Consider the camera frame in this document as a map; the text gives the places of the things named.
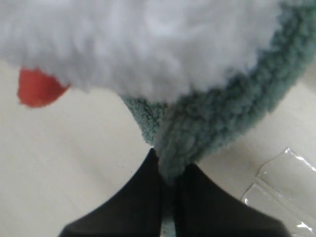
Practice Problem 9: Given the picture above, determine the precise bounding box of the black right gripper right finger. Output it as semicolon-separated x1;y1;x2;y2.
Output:
174;164;290;237

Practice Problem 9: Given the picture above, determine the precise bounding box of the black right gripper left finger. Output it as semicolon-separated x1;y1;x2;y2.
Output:
60;149;161;237

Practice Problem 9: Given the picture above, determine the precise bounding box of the green knitted scarf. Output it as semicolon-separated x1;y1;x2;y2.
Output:
118;0;316;237

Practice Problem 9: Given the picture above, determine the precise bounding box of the white plush snowman toy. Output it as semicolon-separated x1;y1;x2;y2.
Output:
0;0;297;108

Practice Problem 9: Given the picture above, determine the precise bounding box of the clear tape patch near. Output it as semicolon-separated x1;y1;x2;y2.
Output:
241;148;316;237

